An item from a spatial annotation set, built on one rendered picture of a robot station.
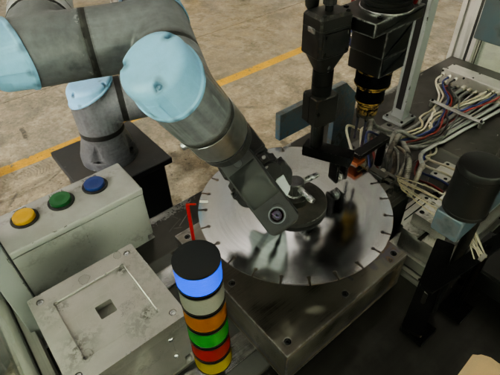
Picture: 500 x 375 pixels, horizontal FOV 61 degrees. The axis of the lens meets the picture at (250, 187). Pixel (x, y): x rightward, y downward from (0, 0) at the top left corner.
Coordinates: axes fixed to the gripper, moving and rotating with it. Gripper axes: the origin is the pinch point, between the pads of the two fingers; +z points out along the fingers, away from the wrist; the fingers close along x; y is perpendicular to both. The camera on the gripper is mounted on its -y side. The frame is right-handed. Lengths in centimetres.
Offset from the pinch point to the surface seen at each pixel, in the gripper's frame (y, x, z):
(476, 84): 28, -67, 69
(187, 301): -15.5, 10.5, -25.5
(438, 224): -16.6, -16.3, 1.2
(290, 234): -4.7, 1.8, 2.0
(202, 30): 277, -12, 190
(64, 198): 26.2, 33.9, -4.1
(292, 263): -9.4, 3.8, -0.3
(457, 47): 50, -79, 82
